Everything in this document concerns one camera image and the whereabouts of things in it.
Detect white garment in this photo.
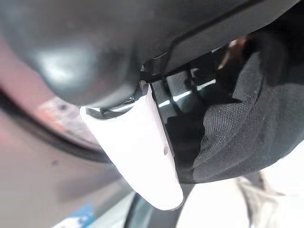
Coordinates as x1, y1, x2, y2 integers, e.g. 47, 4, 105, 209
181, 140, 304, 228

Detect black garment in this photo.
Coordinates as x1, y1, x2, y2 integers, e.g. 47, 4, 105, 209
166, 0, 304, 186

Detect grey front-load washing machine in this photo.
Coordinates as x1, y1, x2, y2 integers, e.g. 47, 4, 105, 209
0, 30, 148, 228

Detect blue white energy label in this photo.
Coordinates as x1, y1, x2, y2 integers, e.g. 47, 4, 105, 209
57, 208, 95, 228

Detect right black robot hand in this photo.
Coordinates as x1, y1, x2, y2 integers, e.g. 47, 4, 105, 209
0, 0, 295, 211

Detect wicker laundry basket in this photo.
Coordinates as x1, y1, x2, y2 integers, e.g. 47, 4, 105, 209
217, 38, 249, 71

